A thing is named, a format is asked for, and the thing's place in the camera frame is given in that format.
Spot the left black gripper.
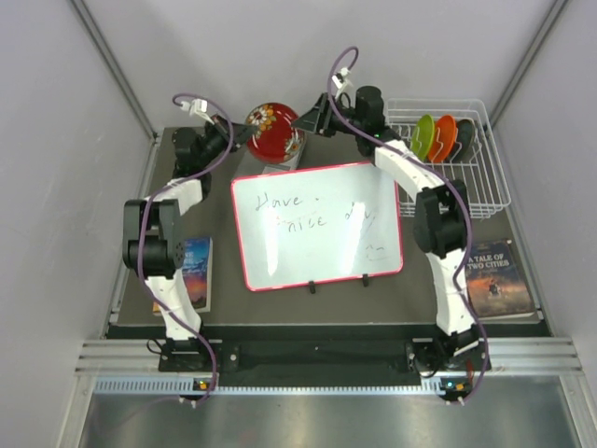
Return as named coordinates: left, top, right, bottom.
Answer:
left=196, top=113, right=257, bottom=168

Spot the aluminium frame rail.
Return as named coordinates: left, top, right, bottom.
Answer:
left=75, top=340, right=160, bottom=375

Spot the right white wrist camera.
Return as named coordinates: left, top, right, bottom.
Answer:
left=331, top=66, right=352, bottom=97

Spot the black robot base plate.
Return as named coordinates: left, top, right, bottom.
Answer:
left=147, top=338, right=485, bottom=374

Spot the lime green plate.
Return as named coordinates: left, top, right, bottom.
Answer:
left=410, top=114, right=436, bottom=161

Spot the orange plate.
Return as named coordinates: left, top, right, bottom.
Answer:
left=427, top=115, right=457, bottom=163

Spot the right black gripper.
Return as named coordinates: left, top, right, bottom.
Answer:
left=291, top=93, right=365, bottom=139

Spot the red floral plate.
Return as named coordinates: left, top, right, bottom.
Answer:
left=245, top=103, right=305, bottom=164

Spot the Jane Eyre book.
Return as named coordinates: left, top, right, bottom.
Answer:
left=182, top=236, right=213, bottom=314

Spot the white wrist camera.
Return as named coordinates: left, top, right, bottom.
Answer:
left=179, top=99, right=214, bottom=123
left=331, top=66, right=352, bottom=97

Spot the red framed whiteboard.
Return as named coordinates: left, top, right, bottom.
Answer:
left=230, top=162, right=404, bottom=292

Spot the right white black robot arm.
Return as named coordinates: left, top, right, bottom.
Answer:
left=292, top=86, right=482, bottom=370

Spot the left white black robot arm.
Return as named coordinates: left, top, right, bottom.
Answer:
left=122, top=115, right=257, bottom=371

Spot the grey slotted cable duct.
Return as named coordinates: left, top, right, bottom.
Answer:
left=93, top=375, right=465, bottom=396

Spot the Tale of Two Cities book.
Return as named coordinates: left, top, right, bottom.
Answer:
left=465, top=240, right=535, bottom=320

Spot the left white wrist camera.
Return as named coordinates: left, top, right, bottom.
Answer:
left=179, top=99, right=214, bottom=123

